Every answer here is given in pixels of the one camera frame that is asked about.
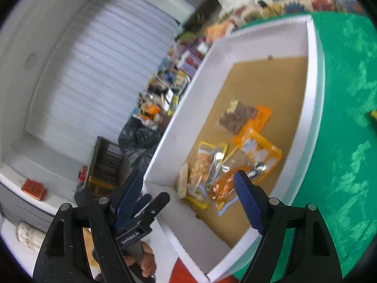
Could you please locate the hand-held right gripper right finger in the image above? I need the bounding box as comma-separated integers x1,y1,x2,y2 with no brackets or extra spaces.
234,169,344,283

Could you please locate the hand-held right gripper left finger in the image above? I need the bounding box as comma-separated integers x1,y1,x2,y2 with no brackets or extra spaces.
32,169,145,283

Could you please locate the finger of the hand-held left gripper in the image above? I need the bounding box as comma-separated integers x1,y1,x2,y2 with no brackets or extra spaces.
130,192,171,228
118,194,153,232

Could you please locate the orange sausage packet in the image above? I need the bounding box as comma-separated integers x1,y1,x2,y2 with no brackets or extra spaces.
210,166,251,214

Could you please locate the orange packet of dark pieces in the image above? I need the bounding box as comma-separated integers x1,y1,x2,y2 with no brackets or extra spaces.
232,128,284,182

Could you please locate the yellow packet of orange pieces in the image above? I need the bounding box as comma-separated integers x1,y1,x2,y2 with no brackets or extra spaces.
185,141,229,210

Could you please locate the orange packet of brown nuts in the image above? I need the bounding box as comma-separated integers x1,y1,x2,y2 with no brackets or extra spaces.
219,99,273,134

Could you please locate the white cardboard box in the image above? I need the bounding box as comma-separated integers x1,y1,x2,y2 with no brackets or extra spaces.
144,14,327,283

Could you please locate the person's left hand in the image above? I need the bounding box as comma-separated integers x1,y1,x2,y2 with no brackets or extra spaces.
122,240,157,278

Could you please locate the dark wooden crate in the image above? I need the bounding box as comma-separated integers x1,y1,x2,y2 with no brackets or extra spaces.
88,136,124,191

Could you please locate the black plastic bag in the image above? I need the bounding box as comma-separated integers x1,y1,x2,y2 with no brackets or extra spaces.
118,117,163,173

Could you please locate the red box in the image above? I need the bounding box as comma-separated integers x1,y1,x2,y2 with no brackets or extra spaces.
21,178,48,201

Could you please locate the patterned cylinder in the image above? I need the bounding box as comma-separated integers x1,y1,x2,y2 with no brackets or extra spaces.
15,221,46,252

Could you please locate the green patterned blanket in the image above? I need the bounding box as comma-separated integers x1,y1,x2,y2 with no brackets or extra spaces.
238,12,373,283

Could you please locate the pile of colourful goods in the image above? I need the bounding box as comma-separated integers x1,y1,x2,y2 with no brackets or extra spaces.
131,21,236,130

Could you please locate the grey pleated curtain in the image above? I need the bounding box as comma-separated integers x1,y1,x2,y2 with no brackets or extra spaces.
25,0,189,160

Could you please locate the floral bed sheet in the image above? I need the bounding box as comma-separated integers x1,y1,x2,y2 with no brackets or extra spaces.
206,0,366,33

